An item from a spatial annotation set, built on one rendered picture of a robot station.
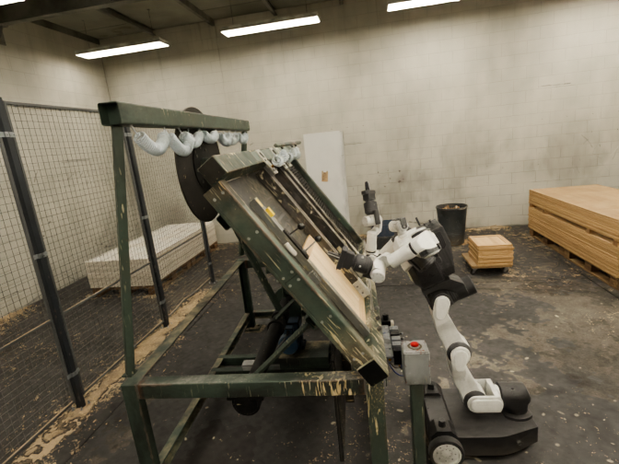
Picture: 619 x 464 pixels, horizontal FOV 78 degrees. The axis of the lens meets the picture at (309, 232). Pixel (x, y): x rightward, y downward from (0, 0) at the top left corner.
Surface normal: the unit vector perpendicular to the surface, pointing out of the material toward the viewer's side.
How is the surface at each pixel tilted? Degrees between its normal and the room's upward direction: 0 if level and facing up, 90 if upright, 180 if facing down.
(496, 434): 0
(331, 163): 90
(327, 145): 90
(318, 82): 90
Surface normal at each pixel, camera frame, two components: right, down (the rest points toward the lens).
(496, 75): -0.15, 0.25
